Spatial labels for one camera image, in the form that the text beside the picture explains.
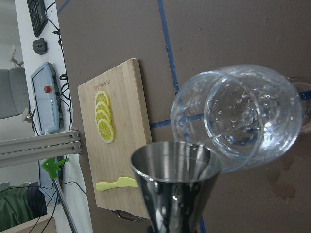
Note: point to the steel cocktail jigger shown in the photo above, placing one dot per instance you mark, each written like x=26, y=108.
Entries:
x=175, y=181

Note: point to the clear wine glass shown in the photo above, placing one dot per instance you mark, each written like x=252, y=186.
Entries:
x=248, y=115

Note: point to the bamboo cutting board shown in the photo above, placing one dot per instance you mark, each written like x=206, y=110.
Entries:
x=123, y=84

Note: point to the lemon slice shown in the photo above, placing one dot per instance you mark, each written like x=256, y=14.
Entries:
x=106, y=131
x=103, y=106
x=102, y=96
x=102, y=114

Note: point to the yellow plastic knife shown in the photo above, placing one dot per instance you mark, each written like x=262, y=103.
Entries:
x=119, y=183

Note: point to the blue teach pendant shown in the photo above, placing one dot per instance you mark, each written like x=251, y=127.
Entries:
x=47, y=99

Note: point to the long blue tape strip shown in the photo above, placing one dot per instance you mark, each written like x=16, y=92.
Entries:
x=168, y=46

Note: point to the green grabber tool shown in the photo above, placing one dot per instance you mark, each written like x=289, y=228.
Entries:
x=52, y=168

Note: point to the grey computer mouse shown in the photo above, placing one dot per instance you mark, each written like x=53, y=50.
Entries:
x=40, y=46

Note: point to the grey office chair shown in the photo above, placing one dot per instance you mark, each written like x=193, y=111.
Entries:
x=14, y=95

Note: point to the black keyboard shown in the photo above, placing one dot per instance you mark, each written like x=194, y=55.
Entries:
x=37, y=16

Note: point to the aluminium frame post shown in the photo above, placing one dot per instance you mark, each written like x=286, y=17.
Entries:
x=24, y=150

